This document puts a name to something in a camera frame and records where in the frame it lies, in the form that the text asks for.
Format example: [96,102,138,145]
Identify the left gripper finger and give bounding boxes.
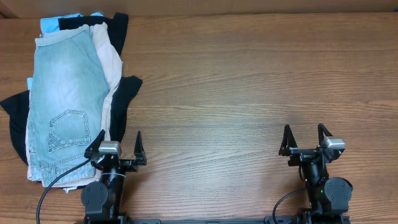
[84,129,106,158]
[134,131,147,166]

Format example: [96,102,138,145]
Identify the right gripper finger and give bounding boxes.
[318,123,332,145]
[279,124,298,156]

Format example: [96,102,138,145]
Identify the light blue denim shorts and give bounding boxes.
[26,25,109,187]

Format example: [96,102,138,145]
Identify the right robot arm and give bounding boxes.
[272,123,353,224]

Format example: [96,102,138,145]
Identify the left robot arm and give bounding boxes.
[81,130,147,223]

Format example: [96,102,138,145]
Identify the beige folded shorts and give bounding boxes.
[27,24,123,188]

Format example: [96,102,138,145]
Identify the black garment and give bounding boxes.
[1,12,142,164]

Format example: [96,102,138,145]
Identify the light blue garment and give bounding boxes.
[27,12,104,90]

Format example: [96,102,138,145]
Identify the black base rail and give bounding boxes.
[74,215,352,224]

